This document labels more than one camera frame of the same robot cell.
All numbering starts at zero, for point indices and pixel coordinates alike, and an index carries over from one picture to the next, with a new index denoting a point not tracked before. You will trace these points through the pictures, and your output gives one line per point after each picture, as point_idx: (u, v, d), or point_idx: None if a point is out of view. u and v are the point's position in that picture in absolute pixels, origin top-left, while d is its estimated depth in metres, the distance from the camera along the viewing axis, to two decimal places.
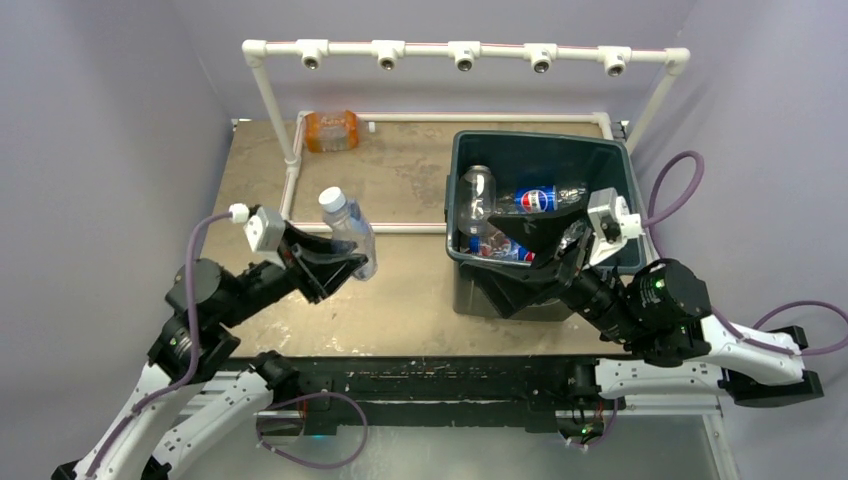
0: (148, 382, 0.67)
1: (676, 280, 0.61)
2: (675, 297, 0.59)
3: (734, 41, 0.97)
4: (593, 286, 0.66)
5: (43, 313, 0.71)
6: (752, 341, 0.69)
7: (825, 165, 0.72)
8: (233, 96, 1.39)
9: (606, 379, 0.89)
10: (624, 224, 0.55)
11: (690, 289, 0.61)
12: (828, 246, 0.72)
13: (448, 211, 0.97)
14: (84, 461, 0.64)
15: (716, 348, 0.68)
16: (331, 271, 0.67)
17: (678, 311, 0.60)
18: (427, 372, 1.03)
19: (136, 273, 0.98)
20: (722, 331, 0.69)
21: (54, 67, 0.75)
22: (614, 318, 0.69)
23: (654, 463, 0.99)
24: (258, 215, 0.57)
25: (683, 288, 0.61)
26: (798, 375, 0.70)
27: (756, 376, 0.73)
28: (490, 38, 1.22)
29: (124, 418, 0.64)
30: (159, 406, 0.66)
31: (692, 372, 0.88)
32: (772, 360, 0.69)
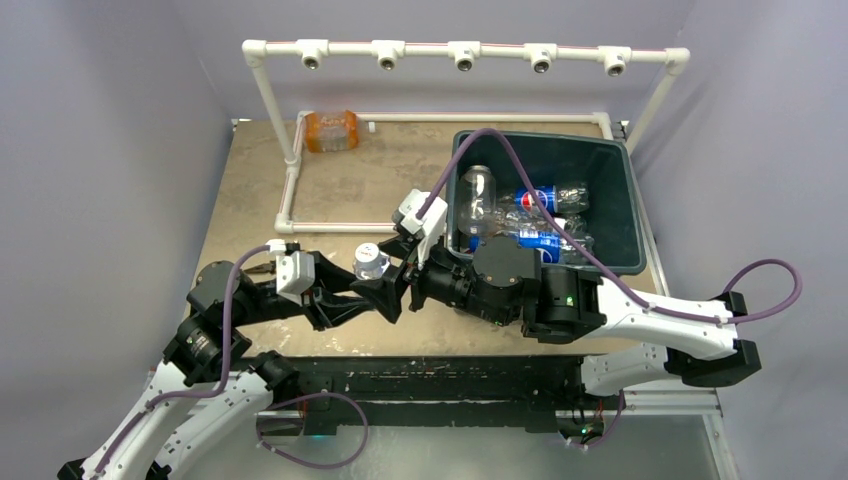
0: (163, 380, 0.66)
1: (485, 258, 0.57)
2: (481, 272, 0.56)
3: (734, 41, 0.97)
4: (445, 279, 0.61)
5: (41, 315, 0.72)
6: (663, 309, 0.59)
7: (824, 169, 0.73)
8: (232, 95, 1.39)
9: (589, 376, 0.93)
10: (403, 218, 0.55)
11: (500, 262, 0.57)
12: (826, 249, 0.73)
13: (448, 211, 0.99)
14: (93, 457, 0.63)
15: (614, 319, 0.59)
16: (341, 310, 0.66)
17: (491, 288, 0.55)
18: (426, 372, 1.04)
19: (136, 274, 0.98)
20: (623, 301, 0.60)
21: (55, 71, 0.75)
22: (478, 305, 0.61)
23: (652, 462, 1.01)
24: (292, 261, 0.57)
25: (494, 264, 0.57)
26: (727, 347, 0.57)
27: (687, 349, 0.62)
28: (490, 38, 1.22)
29: (137, 414, 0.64)
30: (170, 405, 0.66)
31: (646, 359, 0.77)
32: (689, 331, 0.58)
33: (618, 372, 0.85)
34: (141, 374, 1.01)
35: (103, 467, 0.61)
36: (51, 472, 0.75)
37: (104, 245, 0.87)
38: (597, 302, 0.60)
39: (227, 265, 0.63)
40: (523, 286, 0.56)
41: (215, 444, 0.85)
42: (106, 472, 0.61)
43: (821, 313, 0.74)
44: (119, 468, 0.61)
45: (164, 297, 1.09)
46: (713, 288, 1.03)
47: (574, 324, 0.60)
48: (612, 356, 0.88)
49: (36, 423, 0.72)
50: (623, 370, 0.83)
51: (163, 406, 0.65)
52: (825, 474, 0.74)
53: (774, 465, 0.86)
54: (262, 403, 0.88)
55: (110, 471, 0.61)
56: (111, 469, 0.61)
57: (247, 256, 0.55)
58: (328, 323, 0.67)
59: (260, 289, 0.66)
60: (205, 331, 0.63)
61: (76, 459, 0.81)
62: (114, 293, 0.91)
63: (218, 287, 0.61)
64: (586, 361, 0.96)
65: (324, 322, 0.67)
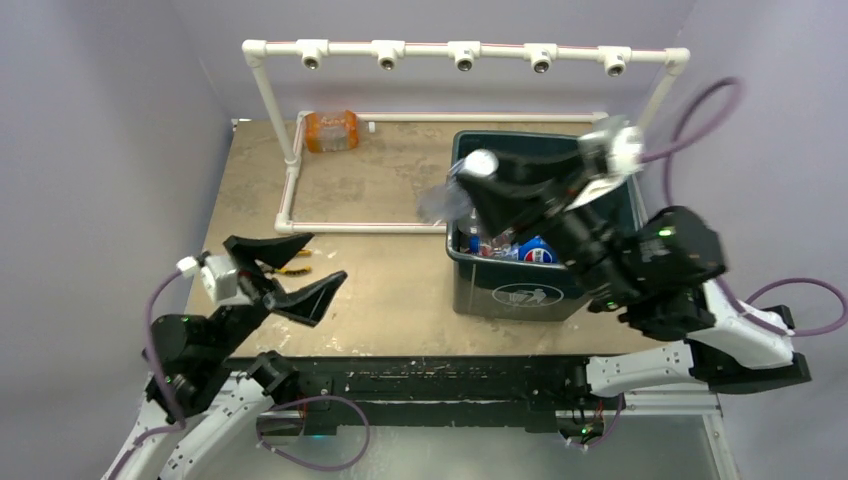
0: (147, 417, 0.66)
1: (685, 226, 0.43)
2: (681, 247, 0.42)
3: (734, 41, 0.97)
4: (583, 233, 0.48)
5: (40, 315, 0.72)
6: (753, 316, 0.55)
7: (825, 168, 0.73)
8: (232, 95, 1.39)
9: (597, 377, 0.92)
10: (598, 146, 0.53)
11: (705, 240, 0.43)
12: (827, 249, 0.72)
13: (448, 211, 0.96)
14: None
15: (721, 322, 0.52)
16: (312, 301, 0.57)
17: (678, 265, 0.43)
18: (427, 372, 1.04)
19: (135, 274, 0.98)
20: (724, 302, 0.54)
21: (56, 70, 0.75)
22: (606, 276, 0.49)
23: (653, 462, 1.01)
24: (208, 265, 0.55)
25: (696, 239, 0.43)
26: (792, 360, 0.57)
27: (740, 358, 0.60)
28: (490, 38, 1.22)
29: (126, 451, 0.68)
30: (157, 441, 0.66)
31: (666, 362, 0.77)
32: (772, 342, 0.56)
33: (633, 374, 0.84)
34: (141, 374, 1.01)
35: None
36: (53, 474, 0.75)
37: (103, 244, 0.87)
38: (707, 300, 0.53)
39: (171, 316, 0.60)
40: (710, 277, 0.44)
41: (218, 450, 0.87)
42: None
43: (819, 312, 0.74)
44: None
45: (164, 298, 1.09)
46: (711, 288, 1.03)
47: (688, 321, 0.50)
48: (625, 359, 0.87)
49: (36, 424, 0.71)
50: (638, 373, 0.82)
51: (151, 442, 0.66)
52: (825, 474, 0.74)
53: (773, 464, 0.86)
54: (263, 407, 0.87)
55: None
56: None
57: (159, 289, 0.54)
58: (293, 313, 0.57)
59: (217, 318, 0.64)
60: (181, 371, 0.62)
61: (74, 460, 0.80)
62: (115, 292, 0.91)
63: (178, 336, 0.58)
64: (592, 362, 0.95)
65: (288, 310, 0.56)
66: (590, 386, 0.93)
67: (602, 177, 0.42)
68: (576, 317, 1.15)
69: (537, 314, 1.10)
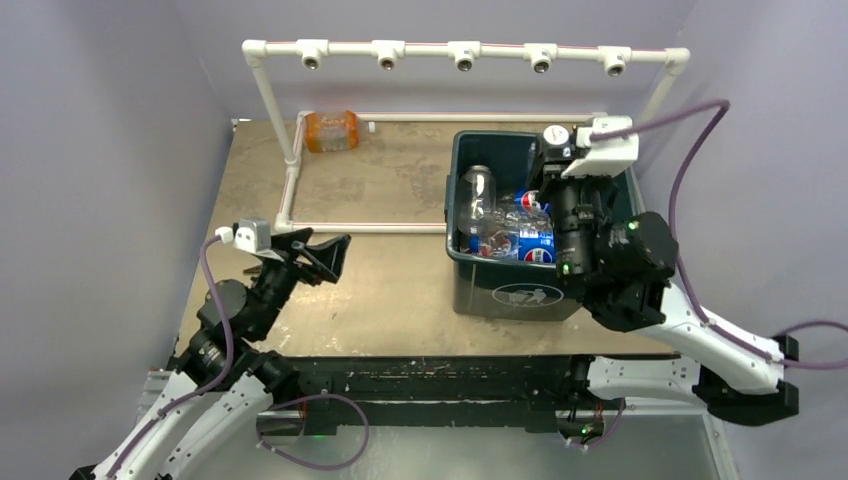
0: (174, 388, 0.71)
1: (652, 227, 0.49)
2: (634, 237, 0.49)
3: (734, 41, 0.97)
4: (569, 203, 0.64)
5: (40, 314, 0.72)
6: (718, 328, 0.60)
7: (824, 168, 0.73)
8: (232, 95, 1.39)
9: (598, 377, 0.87)
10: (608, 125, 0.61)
11: (662, 244, 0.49)
12: (827, 249, 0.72)
13: (448, 211, 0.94)
14: (103, 464, 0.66)
15: (674, 323, 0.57)
16: (331, 255, 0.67)
17: (620, 249, 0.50)
18: (427, 372, 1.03)
19: (135, 273, 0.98)
20: (685, 309, 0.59)
21: (55, 70, 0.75)
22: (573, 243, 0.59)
23: (653, 463, 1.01)
24: (242, 224, 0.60)
25: (655, 240, 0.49)
26: (768, 381, 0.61)
27: (717, 371, 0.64)
28: (490, 38, 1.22)
29: (150, 421, 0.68)
30: (182, 413, 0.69)
31: (671, 375, 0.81)
32: (738, 357, 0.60)
33: (638, 381, 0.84)
34: (141, 374, 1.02)
35: (113, 472, 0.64)
36: (52, 473, 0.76)
37: (103, 244, 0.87)
38: (661, 301, 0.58)
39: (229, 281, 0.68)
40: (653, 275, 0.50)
41: (218, 446, 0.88)
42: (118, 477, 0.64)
43: (819, 312, 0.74)
44: (129, 473, 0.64)
45: (163, 298, 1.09)
46: (711, 288, 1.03)
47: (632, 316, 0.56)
48: (631, 363, 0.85)
49: (36, 423, 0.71)
50: (642, 381, 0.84)
51: (175, 414, 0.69)
52: (824, 474, 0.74)
53: (772, 464, 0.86)
54: (261, 407, 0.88)
55: (120, 475, 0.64)
56: (122, 474, 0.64)
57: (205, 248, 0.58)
58: (318, 266, 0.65)
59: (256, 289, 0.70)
60: (215, 344, 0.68)
61: (73, 459, 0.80)
62: (115, 292, 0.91)
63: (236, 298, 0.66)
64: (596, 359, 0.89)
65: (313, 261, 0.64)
66: (587, 382, 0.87)
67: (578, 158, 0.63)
68: (576, 317, 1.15)
69: (537, 314, 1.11)
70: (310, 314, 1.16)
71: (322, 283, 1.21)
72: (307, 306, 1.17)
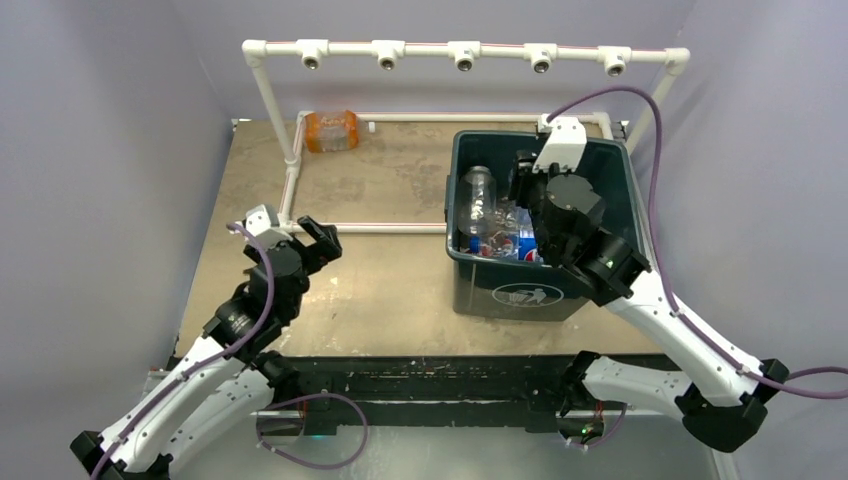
0: (198, 350, 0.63)
1: (564, 182, 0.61)
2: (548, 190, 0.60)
3: (735, 40, 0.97)
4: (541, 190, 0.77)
5: (41, 314, 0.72)
6: (688, 321, 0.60)
7: (825, 168, 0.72)
8: (232, 95, 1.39)
9: (596, 372, 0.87)
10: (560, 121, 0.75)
11: (573, 192, 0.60)
12: (826, 250, 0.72)
13: (448, 210, 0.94)
14: (115, 426, 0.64)
15: (639, 300, 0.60)
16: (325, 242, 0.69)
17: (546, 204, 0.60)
18: (427, 372, 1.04)
19: (135, 273, 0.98)
20: (658, 295, 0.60)
21: (54, 70, 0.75)
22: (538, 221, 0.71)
23: (654, 463, 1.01)
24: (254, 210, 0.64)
25: (567, 191, 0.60)
26: (730, 388, 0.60)
27: (684, 369, 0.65)
28: (490, 38, 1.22)
29: (174, 381, 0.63)
30: (206, 378, 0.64)
31: (661, 384, 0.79)
32: (702, 356, 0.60)
33: (630, 384, 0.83)
34: (141, 374, 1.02)
35: (126, 434, 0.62)
36: (52, 471, 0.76)
37: (104, 244, 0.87)
38: (636, 279, 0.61)
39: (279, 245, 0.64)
40: (574, 220, 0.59)
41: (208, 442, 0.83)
42: (130, 440, 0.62)
43: (819, 312, 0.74)
44: (143, 436, 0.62)
45: (163, 297, 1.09)
46: (710, 288, 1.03)
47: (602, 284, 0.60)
48: (631, 367, 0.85)
49: (35, 423, 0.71)
50: (633, 384, 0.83)
51: (199, 377, 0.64)
52: (824, 474, 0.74)
53: (773, 464, 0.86)
54: (258, 403, 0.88)
55: (133, 438, 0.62)
56: (135, 437, 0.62)
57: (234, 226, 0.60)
58: (322, 236, 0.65)
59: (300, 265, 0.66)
60: (246, 311, 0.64)
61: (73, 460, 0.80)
62: (115, 292, 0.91)
63: (290, 257, 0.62)
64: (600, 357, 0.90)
65: (316, 231, 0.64)
66: (583, 375, 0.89)
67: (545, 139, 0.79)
68: (577, 316, 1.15)
69: (537, 314, 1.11)
70: (310, 314, 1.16)
71: (322, 283, 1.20)
72: (307, 306, 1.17)
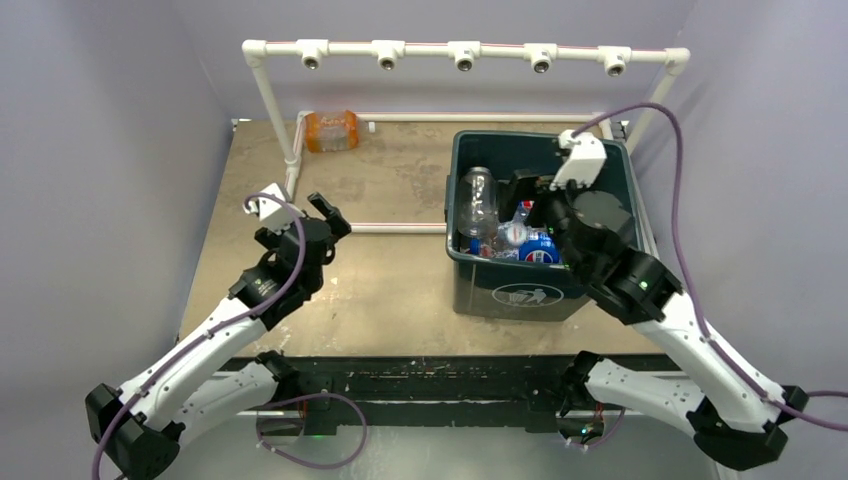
0: (223, 309, 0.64)
1: (591, 201, 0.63)
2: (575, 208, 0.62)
3: (735, 40, 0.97)
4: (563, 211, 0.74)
5: (41, 314, 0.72)
6: (718, 347, 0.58)
7: (825, 168, 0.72)
8: (232, 95, 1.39)
9: (599, 376, 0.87)
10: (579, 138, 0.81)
11: (599, 208, 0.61)
12: (825, 250, 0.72)
13: (448, 210, 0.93)
14: (136, 380, 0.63)
15: (669, 322, 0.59)
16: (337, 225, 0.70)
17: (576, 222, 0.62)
18: (427, 372, 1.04)
19: (135, 273, 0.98)
20: (688, 319, 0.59)
21: (54, 71, 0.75)
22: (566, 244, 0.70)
23: (655, 463, 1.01)
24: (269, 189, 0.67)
25: (595, 208, 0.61)
26: (755, 418, 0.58)
27: (712, 397, 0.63)
28: (490, 38, 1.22)
29: (199, 337, 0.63)
30: (230, 337, 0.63)
31: (670, 396, 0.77)
32: (730, 382, 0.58)
33: (636, 392, 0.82)
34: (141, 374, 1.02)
35: (147, 388, 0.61)
36: (53, 471, 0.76)
37: (104, 244, 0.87)
38: (666, 303, 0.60)
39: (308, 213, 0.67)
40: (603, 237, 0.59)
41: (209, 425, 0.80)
42: (151, 394, 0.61)
43: (819, 313, 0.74)
44: (165, 390, 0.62)
45: (163, 297, 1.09)
46: (710, 288, 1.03)
47: (633, 304, 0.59)
48: (636, 374, 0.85)
49: (35, 423, 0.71)
50: (640, 393, 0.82)
51: (223, 336, 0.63)
52: (824, 474, 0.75)
53: (772, 464, 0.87)
54: (261, 396, 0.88)
55: (154, 392, 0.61)
56: (156, 390, 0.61)
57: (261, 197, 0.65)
58: (332, 213, 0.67)
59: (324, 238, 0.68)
60: (271, 277, 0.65)
61: (73, 459, 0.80)
62: (115, 292, 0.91)
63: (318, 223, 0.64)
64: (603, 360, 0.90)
65: (327, 207, 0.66)
66: (586, 377, 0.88)
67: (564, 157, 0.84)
68: (576, 316, 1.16)
69: (537, 314, 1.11)
70: (310, 314, 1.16)
71: (322, 283, 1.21)
72: (307, 306, 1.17)
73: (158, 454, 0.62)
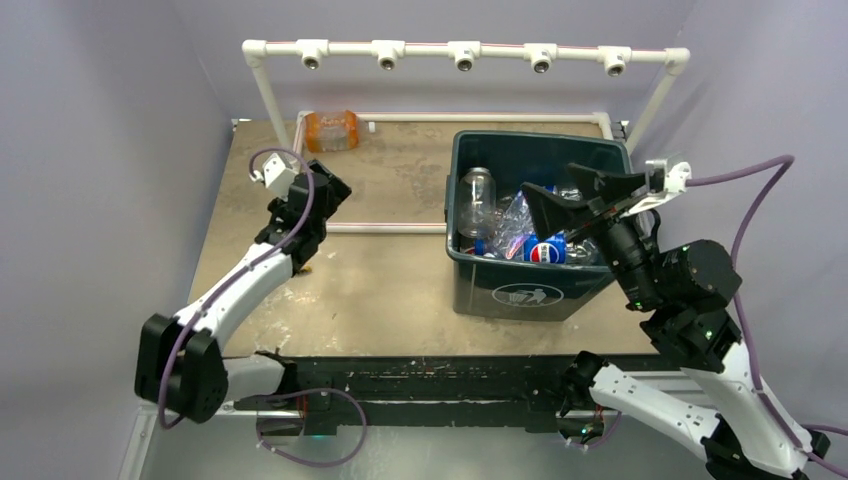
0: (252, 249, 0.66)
1: (706, 252, 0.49)
2: (690, 260, 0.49)
3: (736, 39, 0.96)
4: (627, 242, 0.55)
5: (41, 314, 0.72)
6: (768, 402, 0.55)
7: (824, 168, 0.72)
8: (232, 95, 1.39)
9: (605, 384, 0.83)
10: (671, 179, 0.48)
11: (717, 268, 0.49)
12: (825, 252, 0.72)
13: (448, 211, 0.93)
14: (184, 311, 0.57)
15: (730, 375, 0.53)
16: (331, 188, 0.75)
17: (689, 279, 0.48)
18: (427, 372, 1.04)
19: (135, 273, 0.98)
20: (743, 371, 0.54)
21: (55, 72, 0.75)
22: (635, 280, 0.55)
23: (654, 464, 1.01)
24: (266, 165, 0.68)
25: (711, 268, 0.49)
26: (787, 467, 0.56)
27: (740, 437, 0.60)
28: (490, 38, 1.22)
29: (240, 268, 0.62)
30: (269, 268, 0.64)
31: (682, 417, 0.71)
32: (771, 431, 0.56)
33: (644, 406, 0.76)
34: None
35: (207, 307, 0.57)
36: (54, 471, 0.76)
37: (104, 244, 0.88)
38: (726, 352, 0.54)
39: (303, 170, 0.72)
40: (712, 300, 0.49)
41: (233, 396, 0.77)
42: (209, 314, 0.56)
43: (817, 313, 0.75)
44: (222, 311, 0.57)
45: (163, 297, 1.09)
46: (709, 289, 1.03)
47: (696, 353, 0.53)
48: (645, 386, 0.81)
49: (35, 423, 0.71)
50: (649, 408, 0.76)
51: (263, 268, 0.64)
52: None
53: None
54: (274, 378, 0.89)
55: (212, 313, 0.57)
56: (214, 311, 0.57)
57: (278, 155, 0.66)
58: (330, 176, 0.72)
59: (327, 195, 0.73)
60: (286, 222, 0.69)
61: (72, 460, 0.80)
62: (115, 292, 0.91)
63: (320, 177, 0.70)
64: (609, 366, 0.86)
65: (325, 171, 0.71)
66: (592, 382, 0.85)
67: (655, 195, 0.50)
68: (576, 317, 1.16)
69: (537, 314, 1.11)
70: (310, 315, 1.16)
71: (322, 283, 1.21)
72: (307, 306, 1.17)
73: (213, 387, 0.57)
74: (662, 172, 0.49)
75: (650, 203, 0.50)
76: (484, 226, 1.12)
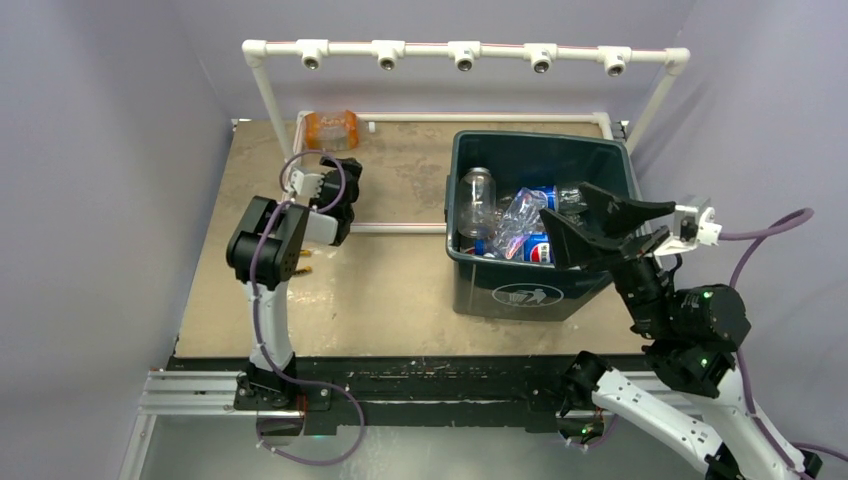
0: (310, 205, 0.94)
1: (725, 302, 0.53)
2: (711, 309, 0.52)
3: (735, 40, 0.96)
4: (647, 274, 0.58)
5: (39, 314, 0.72)
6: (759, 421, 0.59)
7: (824, 168, 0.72)
8: (232, 95, 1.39)
9: (610, 389, 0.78)
10: (705, 229, 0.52)
11: (733, 316, 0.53)
12: (824, 249, 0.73)
13: (448, 211, 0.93)
14: None
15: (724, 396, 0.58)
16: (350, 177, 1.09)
17: (706, 327, 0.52)
18: (427, 372, 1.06)
19: (135, 272, 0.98)
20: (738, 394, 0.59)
21: (53, 71, 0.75)
22: (649, 312, 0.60)
23: (654, 464, 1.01)
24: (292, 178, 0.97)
25: (729, 316, 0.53)
26: None
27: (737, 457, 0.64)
28: (489, 38, 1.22)
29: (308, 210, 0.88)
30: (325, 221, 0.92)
31: (687, 432, 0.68)
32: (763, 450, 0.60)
33: (648, 416, 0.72)
34: (141, 374, 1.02)
35: None
36: (54, 471, 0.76)
37: (103, 244, 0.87)
38: (722, 378, 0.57)
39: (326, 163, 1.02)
40: (721, 344, 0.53)
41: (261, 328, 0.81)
42: None
43: (818, 313, 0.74)
44: None
45: (163, 297, 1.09)
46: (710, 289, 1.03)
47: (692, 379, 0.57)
48: (648, 395, 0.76)
49: (34, 423, 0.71)
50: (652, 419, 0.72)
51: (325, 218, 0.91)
52: None
53: None
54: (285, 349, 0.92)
55: None
56: None
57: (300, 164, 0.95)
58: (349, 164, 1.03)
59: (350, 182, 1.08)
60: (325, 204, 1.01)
61: (72, 460, 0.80)
62: (114, 292, 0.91)
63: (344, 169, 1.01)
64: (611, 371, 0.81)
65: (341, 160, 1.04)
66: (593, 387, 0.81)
67: (683, 240, 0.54)
68: (576, 317, 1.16)
69: (537, 314, 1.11)
70: (310, 315, 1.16)
71: (322, 283, 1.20)
72: (307, 306, 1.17)
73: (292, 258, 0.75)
74: (693, 222, 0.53)
75: (677, 247, 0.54)
76: (484, 226, 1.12)
